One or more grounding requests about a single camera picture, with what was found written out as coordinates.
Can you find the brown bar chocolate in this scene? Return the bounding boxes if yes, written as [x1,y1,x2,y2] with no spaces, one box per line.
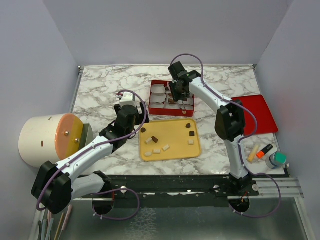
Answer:
[151,136,159,143]

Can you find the red chocolate box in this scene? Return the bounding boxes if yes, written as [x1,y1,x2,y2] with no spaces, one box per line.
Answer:
[148,80,195,118]

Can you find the pink silicone tongs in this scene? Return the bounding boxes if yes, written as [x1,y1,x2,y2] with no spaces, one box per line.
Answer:
[165,82,187,115]

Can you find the red box lid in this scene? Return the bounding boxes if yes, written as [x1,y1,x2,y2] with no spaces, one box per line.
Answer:
[232,94,279,135]

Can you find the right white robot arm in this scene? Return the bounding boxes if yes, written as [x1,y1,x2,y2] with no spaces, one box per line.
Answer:
[168,61,250,196]

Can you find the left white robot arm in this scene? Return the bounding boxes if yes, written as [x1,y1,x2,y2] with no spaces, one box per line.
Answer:
[31,101,149,214]

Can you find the white chocolate bottom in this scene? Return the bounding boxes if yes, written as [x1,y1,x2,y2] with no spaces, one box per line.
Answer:
[153,149,161,154]

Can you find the white round chocolate bottom-left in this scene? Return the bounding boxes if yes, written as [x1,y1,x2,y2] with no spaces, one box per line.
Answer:
[144,151,153,157]

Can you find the yellow tray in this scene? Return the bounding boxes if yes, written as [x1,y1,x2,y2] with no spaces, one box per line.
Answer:
[139,118,202,162]

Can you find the white cylinder with orange disc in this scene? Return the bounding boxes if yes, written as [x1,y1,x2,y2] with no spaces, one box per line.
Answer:
[18,113,94,168]

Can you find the yellow stick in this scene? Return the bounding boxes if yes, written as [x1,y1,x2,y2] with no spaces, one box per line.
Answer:
[247,143,260,163]

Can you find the pink stick on floor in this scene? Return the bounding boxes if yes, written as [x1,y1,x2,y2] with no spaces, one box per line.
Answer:
[61,204,73,231]

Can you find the orange highlighter marker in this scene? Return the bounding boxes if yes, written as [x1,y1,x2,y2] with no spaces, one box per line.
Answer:
[256,144,274,159]

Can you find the bottle with green cap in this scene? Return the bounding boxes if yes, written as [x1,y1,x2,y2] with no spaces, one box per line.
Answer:
[265,151,287,169]

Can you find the grey sticks on floor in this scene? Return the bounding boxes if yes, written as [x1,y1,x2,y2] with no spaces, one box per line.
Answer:
[37,211,54,240]

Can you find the wooden stick on floor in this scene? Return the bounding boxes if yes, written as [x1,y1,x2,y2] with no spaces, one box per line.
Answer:
[54,212,65,240]

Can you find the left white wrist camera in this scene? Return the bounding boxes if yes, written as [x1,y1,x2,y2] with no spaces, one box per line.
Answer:
[119,92,136,107]

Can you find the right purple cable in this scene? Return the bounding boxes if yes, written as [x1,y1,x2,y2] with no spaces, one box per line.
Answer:
[170,53,282,220]

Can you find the purple cable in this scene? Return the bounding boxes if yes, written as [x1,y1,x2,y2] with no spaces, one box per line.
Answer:
[170,53,282,220]
[36,89,148,221]

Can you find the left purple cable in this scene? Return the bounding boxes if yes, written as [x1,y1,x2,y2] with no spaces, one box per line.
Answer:
[36,89,148,221]

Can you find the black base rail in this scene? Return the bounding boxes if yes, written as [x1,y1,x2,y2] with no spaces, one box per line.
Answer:
[82,170,261,208]

